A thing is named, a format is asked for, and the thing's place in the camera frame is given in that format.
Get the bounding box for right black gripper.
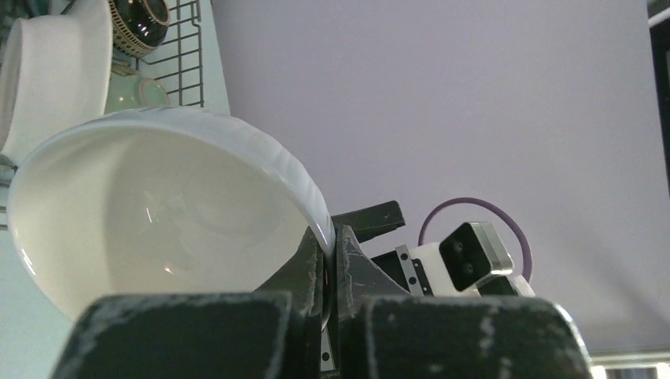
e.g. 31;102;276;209
332;201;434;297

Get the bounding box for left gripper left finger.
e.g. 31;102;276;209
51;231;325;378

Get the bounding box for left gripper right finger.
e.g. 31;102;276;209
334;226;591;378

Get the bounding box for small white bowl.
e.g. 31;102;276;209
6;107;336;320

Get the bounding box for green glazed bowl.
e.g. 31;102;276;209
104;63;170;114

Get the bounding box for brown patterned bowl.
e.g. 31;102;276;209
108;0;171;58

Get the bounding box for white ceramic plate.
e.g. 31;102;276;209
1;1;112;165

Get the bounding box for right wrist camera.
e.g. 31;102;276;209
409;222;536;297

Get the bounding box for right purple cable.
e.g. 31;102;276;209
417;197;534;283

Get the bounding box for grey wire dish rack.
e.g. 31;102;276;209
0;0;205;231

